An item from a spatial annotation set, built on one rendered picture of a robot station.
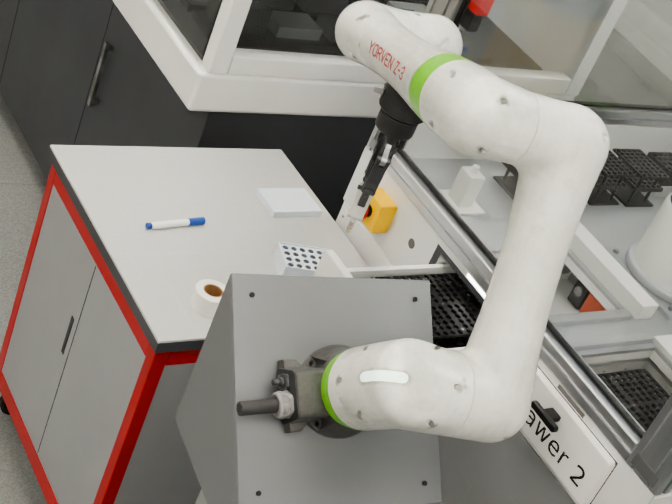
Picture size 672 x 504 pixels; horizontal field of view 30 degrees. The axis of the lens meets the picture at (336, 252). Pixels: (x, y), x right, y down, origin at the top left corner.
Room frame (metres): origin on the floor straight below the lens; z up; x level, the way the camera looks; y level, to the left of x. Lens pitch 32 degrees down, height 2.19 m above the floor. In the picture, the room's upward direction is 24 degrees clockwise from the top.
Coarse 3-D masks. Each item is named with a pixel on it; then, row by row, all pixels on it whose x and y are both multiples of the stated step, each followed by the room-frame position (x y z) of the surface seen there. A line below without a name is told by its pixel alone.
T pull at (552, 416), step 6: (534, 402) 1.86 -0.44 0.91; (534, 408) 1.85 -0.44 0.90; (540, 408) 1.85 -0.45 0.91; (546, 408) 1.86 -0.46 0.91; (552, 408) 1.87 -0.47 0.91; (540, 414) 1.84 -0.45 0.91; (546, 414) 1.84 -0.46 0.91; (552, 414) 1.85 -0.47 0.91; (558, 414) 1.86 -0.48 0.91; (546, 420) 1.83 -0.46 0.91; (552, 420) 1.83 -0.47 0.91; (558, 420) 1.85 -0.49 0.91; (552, 426) 1.82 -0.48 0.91
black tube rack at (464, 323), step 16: (432, 288) 2.09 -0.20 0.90; (448, 288) 2.12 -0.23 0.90; (464, 288) 2.15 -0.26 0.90; (432, 304) 2.04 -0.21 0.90; (448, 304) 2.06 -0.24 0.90; (464, 304) 2.09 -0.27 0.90; (480, 304) 2.11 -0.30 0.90; (432, 320) 1.99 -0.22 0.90; (448, 320) 2.01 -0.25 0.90; (464, 320) 2.03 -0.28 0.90; (448, 336) 1.96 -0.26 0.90; (464, 336) 1.99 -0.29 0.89
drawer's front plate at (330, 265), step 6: (324, 252) 2.02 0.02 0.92; (330, 252) 2.02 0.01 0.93; (324, 258) 2.02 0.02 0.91; (330, 258) 2.01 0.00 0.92; (336, 258) 2.01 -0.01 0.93; (318, 264) 2.02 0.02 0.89; (324, 264) 2.01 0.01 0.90; (330, 264) 2.00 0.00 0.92; (336, 264) 1.99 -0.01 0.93; (342, 264) 2.00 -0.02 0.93; (318, 270) 2.02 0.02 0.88; (324, 270) 2.01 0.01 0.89; (330, 270) 2.00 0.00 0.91; (336, 270) 1.98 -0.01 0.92; (342, 270) 1.98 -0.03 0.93; (324, 276) 2.00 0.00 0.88; (330, 276) 1.99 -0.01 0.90; (336, 276) 1.98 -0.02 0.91; (342, 276) 1.97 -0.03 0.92; (348, 276) 1.97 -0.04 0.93
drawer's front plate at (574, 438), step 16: (544, 384) 1.90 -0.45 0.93; (544, 400) 1.89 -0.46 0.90; (560, 400) 1.87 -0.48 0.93; (560, 416) 1.85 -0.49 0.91; (576, 416) 1.85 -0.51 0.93; (528, 432) 1.88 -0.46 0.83; (560, 432) 1.84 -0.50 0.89; (576, 432) 1.82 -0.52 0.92; (544, 448) 1.85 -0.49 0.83; (560, 448) 1.83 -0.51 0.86; (576, 448) 1.81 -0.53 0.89; (592, 448) 1.79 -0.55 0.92; (560, 464) 1.82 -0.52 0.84; (576, 464) 1.80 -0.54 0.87; (592, 464) 1.78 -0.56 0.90; (608, 464) 1.76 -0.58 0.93; (576, 480) 1.78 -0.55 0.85; (592, 480) 1.76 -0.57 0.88; (576, 496) 1.77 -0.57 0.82; (592, 496) 1.76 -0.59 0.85
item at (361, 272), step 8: (424, 264) 2.18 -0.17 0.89; (432, 264) 2.19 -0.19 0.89; (440, 264) 2.20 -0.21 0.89; (448, 264) 2.22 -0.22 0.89; (352, 272) 2.04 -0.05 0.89; (360, 272) 2.06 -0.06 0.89; (368, 272) 2.07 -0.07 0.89; (376, 272) 2.08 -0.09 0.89; (384, 272) 2.10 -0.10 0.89; (392, 272) 2.11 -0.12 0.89; (400, 272) 2.13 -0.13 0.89; (408, 272) 2.14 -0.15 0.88; (416, 272) 2.15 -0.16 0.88; (424, 272) 2.17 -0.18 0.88; (432, 272) 2.18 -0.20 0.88; (440, 272) 2.20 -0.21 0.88; (448, 272) 2.21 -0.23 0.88
